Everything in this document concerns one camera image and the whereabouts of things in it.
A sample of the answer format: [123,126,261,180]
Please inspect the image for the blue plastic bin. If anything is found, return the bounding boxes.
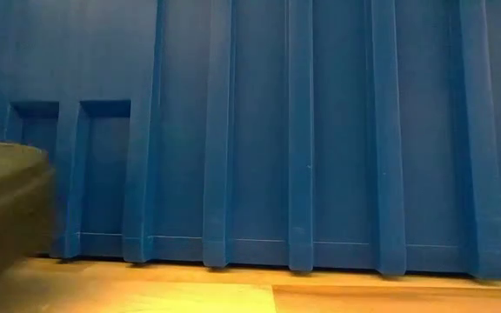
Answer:
[0,0,501,281]

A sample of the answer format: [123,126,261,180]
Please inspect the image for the black slide sandal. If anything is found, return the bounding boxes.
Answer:
[0,139,57,296]

